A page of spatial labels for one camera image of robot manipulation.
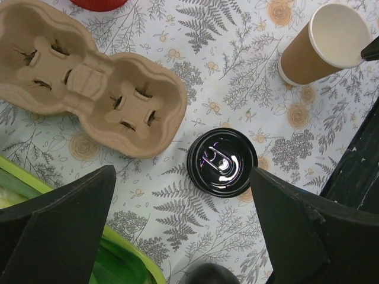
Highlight red cup holder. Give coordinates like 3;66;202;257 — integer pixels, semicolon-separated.
70;0;127;12

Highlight purple eggplant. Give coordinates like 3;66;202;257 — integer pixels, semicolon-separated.
184;263;240;284

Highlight spare black cup lid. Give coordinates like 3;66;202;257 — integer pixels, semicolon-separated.
186;128;258;198

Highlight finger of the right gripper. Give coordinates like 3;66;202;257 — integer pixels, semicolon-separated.
361;38;379;62

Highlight brown paper coffee cup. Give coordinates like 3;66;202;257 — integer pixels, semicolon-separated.
278;3;372;86

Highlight green plastic basket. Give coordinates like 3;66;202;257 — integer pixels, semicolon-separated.
0;155;166;284

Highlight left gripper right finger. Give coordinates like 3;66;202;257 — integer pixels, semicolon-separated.
250;167;378;283

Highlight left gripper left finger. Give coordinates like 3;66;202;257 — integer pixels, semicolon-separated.
1;165;116;283

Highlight brown cardboard cup carrier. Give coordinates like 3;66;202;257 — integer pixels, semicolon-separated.
1;1;187;159

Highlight green leafy vegetables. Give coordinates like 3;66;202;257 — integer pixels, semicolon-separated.
1;171;147;283

